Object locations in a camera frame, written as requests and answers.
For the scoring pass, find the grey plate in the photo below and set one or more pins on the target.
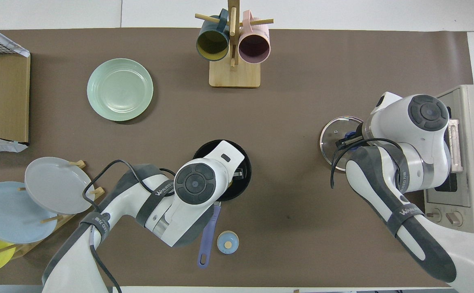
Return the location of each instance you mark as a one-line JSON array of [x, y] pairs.
[[57, 185]]

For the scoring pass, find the wooden plate rack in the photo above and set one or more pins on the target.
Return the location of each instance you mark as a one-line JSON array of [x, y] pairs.
[[64, 219]]

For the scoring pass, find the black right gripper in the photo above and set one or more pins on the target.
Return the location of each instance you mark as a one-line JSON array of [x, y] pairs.
[[354, 140]]

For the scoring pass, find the wooden shelf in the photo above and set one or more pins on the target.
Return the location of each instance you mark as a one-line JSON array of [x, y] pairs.
[[9, 97]]

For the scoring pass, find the dark blue mug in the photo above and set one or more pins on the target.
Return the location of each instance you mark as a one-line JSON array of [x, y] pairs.
[[212, 42]]

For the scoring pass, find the pink mug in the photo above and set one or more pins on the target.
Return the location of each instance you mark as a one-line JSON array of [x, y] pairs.
[[254, 47]]

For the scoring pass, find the light green plate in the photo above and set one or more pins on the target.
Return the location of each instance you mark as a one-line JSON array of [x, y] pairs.
[[120, 89]]

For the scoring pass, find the glass lid blue knob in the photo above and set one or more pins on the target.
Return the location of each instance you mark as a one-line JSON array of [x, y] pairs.
[[334, 130]]

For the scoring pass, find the wooden mug tree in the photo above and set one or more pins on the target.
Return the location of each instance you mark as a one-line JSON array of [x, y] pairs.
[[234, 75]]

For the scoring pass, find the brown table mat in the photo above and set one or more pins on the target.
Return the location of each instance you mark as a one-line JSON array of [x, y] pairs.
[[302, 224]]

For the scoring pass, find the light blue plate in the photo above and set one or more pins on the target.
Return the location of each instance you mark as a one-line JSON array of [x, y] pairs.
[[9, 215]]

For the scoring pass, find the white plastic bag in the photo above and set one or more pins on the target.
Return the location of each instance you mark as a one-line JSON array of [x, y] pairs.
[[1, 144], [9, 44]]

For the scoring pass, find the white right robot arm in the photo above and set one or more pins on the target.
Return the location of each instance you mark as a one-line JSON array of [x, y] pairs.
[[403, 122]]

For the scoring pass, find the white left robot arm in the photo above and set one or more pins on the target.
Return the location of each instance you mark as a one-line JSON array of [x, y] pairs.
[[220, 158]]

